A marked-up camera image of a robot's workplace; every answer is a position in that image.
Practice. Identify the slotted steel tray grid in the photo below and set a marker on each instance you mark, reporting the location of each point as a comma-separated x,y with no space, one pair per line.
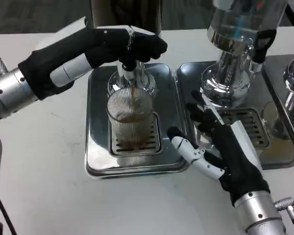
155,144
252,124

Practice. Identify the robot right silver arm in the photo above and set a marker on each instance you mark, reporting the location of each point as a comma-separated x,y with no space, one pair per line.
259,215

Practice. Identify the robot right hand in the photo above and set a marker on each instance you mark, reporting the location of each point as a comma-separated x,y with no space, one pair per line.
235,159

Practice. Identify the steel drip tray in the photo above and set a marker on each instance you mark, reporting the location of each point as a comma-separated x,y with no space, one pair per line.
98,137
274,71
276,151

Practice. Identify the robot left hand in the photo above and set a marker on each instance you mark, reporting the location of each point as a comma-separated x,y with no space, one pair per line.
93,46

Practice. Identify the drink dispenser with clear tank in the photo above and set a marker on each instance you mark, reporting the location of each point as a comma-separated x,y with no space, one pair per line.
240,24

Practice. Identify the clear ribbed glass cup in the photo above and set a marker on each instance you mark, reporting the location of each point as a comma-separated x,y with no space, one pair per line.
129,110

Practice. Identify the robot left silver arm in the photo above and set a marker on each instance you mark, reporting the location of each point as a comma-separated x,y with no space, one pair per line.
9,90

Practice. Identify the drink dispenser with dark tank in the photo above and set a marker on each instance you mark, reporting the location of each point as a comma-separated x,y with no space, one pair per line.
125,12

